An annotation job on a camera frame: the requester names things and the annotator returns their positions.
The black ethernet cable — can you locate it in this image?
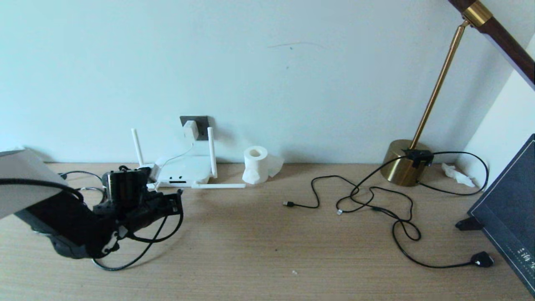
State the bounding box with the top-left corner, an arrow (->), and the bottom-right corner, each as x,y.
92,190 -> 184,271

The brass desk lamp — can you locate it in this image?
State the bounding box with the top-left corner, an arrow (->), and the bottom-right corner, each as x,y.
381,0 -> 535,187

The thin black USB cable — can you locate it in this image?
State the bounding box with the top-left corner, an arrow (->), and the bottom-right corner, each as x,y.
283,175 -> 414,223

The black looped cable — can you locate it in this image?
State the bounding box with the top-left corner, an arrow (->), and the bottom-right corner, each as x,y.
59,170 -> 106,197

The black inline cord switch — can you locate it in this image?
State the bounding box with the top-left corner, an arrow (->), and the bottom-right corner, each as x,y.
403,148 -> 435,168

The thin white adapter cable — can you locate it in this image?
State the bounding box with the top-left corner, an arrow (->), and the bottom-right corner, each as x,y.
153,140 -> 196,189

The white power adapter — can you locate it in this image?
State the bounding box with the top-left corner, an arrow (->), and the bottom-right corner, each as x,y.
183,120 -> 199,141

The grey wall socket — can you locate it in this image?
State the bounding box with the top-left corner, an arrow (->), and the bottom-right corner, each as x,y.
179,115 -> 211,141

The white toilet paper roll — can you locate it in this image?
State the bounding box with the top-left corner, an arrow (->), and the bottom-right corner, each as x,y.
242,145 -> 285,185

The crumpled white tissue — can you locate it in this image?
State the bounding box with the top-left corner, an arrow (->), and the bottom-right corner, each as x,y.
442,162 -> 477,187

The white router with antennas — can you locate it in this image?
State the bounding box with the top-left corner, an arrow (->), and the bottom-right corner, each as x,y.
131,127 -> 246,189

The black lamp power cable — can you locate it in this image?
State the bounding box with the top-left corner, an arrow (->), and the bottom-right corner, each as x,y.
336,150 -> 496,269

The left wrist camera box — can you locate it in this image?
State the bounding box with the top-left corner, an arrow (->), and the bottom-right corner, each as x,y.
144,164 -> 163,182

